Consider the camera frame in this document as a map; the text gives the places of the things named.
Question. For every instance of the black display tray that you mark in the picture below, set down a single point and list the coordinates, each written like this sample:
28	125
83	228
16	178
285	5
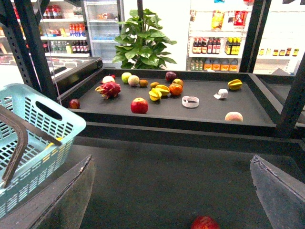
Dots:
259	108

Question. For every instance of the brown kiwi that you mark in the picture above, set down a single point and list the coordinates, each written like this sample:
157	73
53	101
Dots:
153	85
143	83

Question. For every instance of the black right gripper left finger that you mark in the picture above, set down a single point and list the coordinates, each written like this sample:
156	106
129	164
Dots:
61	205

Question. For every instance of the brown kiwi right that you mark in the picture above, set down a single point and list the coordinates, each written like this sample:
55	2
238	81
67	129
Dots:
153	85

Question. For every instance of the light blue plastic basket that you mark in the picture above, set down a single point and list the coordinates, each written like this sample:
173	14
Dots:
41	157

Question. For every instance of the brown kiwi left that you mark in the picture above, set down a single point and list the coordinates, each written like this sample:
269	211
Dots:
143	83

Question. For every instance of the green potted plant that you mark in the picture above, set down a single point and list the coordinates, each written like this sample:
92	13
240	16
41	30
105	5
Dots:
141	43

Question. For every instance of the glass door refrigerator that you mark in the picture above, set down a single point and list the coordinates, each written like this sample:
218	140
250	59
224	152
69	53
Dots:
102	17

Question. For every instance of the orange persimmon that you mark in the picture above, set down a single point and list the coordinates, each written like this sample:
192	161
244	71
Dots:
176	89

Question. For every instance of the red apple near camera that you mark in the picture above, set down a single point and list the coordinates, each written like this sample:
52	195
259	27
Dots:
204	222

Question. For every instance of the yellow orange mango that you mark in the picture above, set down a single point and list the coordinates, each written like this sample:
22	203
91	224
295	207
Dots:
53	143

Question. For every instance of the yellow starfruit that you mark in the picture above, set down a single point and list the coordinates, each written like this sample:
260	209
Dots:
163	89
155	95
235	84

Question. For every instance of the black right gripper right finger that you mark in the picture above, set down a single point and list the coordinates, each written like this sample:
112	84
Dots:
280	194

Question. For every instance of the white pink dragon fruit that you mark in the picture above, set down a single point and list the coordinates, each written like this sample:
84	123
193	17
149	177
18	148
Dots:
108	78

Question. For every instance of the pale round melon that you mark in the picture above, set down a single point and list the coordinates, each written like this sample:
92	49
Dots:
133	80

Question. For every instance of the yellow starfruit front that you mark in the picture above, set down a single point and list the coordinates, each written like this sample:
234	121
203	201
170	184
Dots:
155	95

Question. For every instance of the green apple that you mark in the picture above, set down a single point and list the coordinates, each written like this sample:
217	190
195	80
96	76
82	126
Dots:
125	76

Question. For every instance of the pale pink peach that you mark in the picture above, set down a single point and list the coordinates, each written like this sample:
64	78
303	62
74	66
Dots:
234	116

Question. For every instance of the yellow starfruit middle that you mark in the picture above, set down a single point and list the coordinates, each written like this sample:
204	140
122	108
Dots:
163	89

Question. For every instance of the small dark red plum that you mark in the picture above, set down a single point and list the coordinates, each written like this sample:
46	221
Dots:
74	104

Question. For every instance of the yellow starfruit far right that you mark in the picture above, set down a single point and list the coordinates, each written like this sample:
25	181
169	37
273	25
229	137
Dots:
235	84

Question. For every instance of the dark purple passion fruit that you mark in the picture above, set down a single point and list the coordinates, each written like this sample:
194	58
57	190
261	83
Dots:
170	76

